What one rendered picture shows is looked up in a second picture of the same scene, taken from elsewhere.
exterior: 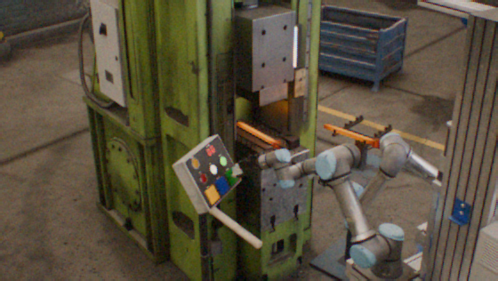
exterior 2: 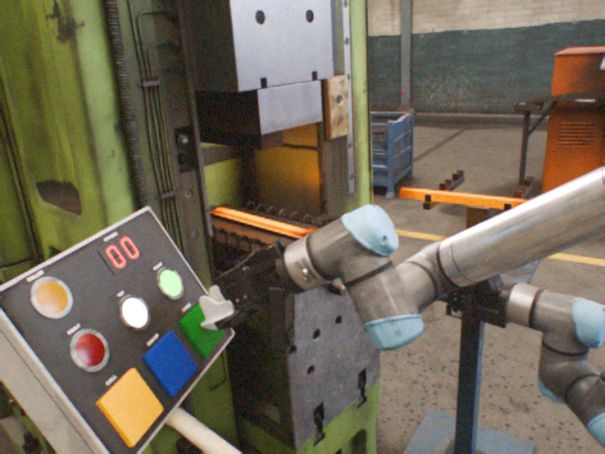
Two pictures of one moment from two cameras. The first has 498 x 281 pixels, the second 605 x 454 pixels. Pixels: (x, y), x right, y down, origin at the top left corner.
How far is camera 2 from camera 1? 2.26 m
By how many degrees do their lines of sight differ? 9
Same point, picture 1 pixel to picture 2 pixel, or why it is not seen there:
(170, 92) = (43, 143)
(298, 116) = (339, 183)
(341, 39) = not seen: hidden behind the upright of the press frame
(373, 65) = (385, 166)
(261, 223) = (296, 429)
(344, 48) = not seen: hidden behind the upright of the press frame
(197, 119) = (95, 180)
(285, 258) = not seen: outside the picture
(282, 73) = (307, 53)
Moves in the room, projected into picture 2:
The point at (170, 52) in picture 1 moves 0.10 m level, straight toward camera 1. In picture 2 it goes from (25, 37) to (16, 36)
